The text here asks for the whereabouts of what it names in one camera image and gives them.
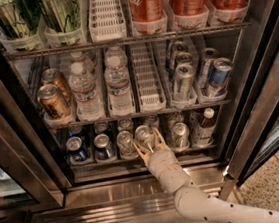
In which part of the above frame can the water bottle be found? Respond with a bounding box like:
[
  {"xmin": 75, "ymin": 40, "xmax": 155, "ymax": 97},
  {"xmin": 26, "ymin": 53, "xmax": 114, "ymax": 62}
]
[
  {"xmin": 68, "ymin": 62, "xmax": 104, "ymax": 121},
  {"xmin": 104, "ymin": 56, "xmax": 133, "ymax": 116}
]

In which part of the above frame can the blue red bull can right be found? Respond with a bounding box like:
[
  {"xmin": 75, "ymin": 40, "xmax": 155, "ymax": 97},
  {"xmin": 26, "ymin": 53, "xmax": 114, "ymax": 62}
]
[{"xmin": 206, "ymin": 57, "xmax": 233, "ymax": 97}]

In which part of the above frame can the fridge door left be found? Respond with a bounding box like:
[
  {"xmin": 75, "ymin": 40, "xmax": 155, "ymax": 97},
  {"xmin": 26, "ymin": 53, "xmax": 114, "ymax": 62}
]
[{"xmin": 0, "ymin": 26, "xmax": 74, "ymax": 219}]

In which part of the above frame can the silver red bull can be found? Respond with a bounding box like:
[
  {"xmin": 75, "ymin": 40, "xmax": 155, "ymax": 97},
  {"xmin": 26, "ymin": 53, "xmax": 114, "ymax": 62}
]
[
  {"xmin": 173, "ymin": 63, "xmax": 196, "ymax": 102},
  {"xmin": 196, "ymin": 47, "xmax": 220, "ymax": 88}
]

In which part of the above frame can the green soda can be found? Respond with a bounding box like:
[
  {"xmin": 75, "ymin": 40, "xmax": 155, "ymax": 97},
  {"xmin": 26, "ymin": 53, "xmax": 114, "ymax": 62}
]
[
  {"xmin": 167, "ymin": 122, "xmax": 190, "ymax": 152},
  {"xmin": 116, "ymin": 130, "xmax": 138, "ymax": 160}
]

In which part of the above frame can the blue pepsi can right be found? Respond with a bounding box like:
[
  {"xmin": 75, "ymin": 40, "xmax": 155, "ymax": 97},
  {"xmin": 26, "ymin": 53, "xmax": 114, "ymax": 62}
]
[{"xmin": 93, "ymin": 134, "xmax": 117, "ymax": 162}]

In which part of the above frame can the gold can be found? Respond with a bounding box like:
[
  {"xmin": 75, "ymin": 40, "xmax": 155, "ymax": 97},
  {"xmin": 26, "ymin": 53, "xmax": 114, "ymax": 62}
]
[
  {"xmin": 37, "ymin": 84, "xmax": 70, "ymax": 120},
  {"xmin": 41, "ymin": 68, "xmax": 72, "ymax": 103}
]

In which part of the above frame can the water bottle left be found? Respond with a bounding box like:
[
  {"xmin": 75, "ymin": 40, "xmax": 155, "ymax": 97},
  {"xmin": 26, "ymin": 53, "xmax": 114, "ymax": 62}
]
[{"xmin": 68, "ymin": 62, "xmax": 104, "ymax": 121}]

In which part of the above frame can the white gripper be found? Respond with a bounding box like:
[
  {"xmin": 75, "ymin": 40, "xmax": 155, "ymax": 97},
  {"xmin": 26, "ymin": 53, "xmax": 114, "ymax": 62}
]
[{"xmin": 133, "ymin": 128, "xmax": 181, "ymax": 179}]

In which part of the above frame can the red bull can middle row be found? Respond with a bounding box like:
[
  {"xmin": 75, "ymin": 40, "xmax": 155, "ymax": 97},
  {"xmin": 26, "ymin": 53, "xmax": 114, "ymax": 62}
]
[{"xmin": 168, "ymin": 51, "xmax": 193, "ymax": 80}]

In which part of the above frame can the fridge door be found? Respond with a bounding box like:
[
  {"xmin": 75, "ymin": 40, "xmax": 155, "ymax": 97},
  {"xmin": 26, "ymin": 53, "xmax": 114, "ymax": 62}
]
[
  {"xmin": 211, "ymin": 26, "xmax": 279, "ymax": 188},
  {"xmin": 0, "ymin": 26, "xmax": 74, "ymax": 219}
]

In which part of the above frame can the gold can rear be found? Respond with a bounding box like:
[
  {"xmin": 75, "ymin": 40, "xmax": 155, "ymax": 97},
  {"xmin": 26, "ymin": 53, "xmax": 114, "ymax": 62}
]
[{"xmin": 41, "ymin": 68, "xmax": 72, "ymax": 103}]

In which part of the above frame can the green soda can left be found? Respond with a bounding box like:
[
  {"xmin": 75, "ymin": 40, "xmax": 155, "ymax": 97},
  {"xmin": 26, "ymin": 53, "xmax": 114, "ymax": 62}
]
[{"xmin": 116, "ymin": 130, "xmax": 138, "ymax": 160}]

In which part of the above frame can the silver red bull can front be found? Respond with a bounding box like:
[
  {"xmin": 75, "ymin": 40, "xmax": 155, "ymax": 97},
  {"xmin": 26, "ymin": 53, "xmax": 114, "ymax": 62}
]
[{"xmin": 173, "ymin": 63, "xmax": 196, "ymax": 102}]

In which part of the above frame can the green soda can right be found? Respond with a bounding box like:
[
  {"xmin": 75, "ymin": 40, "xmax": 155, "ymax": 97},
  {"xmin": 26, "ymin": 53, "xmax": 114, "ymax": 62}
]
[{"xmin": 167, "ymin": 122, "xmax": 190, "ymax": 152}]

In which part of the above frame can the silver red bull can rear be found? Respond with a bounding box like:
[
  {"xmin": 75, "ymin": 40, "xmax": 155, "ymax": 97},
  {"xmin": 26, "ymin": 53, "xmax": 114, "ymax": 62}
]
[{"xmin": 196, "ymin": 47, "xmax": 220, "ymax": 88}]

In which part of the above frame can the blue pepsi can left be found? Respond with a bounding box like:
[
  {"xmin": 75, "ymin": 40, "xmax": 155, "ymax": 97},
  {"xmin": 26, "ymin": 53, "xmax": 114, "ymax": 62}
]
[{"xmin": 66, "ymin": 136, "xmax": 89, "ymax": 162}]

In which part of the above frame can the blue pepsi can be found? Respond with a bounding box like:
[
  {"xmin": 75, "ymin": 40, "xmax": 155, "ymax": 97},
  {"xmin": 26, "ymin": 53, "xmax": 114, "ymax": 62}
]
[
  {"xmin": 66, "ymin": 136, "xmax": 89, "ymax": 162},
  {"xmin": 93, "ymin": 134, "xmax": 117, "ymax": 162}
]

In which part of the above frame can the green 7up can front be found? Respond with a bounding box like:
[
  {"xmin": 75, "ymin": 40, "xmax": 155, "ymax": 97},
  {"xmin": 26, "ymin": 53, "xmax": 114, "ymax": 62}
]
[{"xmin": 135, "ymin": 125, "xmax": 155, "ymax": 151}]

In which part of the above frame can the gold can front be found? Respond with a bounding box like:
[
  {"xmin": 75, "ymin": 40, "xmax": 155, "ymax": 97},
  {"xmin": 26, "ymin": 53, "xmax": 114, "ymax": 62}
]
[{"xmin": 37, "ymin": 84, "xmax": 70, "ymax": 120}]

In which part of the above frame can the brown juice bottle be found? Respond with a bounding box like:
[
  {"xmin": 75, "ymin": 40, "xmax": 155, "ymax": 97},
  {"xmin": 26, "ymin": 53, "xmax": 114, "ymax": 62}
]
[{"xmin": 192, "ymin": 108, "xmax": 216, "ymax": 148}]

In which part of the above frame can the fridge door right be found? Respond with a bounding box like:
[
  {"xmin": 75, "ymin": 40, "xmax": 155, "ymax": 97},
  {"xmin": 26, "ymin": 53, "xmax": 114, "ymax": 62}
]
[{"xmin": 211, "ymin": 26, "xmax": 279, "ymax": 188}]

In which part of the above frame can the green can top left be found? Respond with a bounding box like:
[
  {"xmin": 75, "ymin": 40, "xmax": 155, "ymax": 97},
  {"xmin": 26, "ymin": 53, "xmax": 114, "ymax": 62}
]
[{"xmin": 0, "ymin": 0, "xmax": 40, "ymax": 40}]

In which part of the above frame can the water bottle right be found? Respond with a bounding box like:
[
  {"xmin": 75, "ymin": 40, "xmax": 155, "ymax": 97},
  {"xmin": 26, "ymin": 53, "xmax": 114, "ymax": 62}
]
[{"xmin": 104, "ymin": 56, "xmax": 133, "ymax": 116}]

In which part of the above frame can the red coke can left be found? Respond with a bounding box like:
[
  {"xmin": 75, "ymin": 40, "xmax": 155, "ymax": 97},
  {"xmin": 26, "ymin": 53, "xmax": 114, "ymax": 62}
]
[{"xmin": 129, "ymin": 0, "xmax": 164, "ymax": 23}]

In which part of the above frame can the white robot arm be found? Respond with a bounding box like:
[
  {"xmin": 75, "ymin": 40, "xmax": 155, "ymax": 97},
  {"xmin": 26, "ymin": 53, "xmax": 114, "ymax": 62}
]
[{"xmin": 133, "ymin": 129, "xmax": 279, "ymax": 223}]

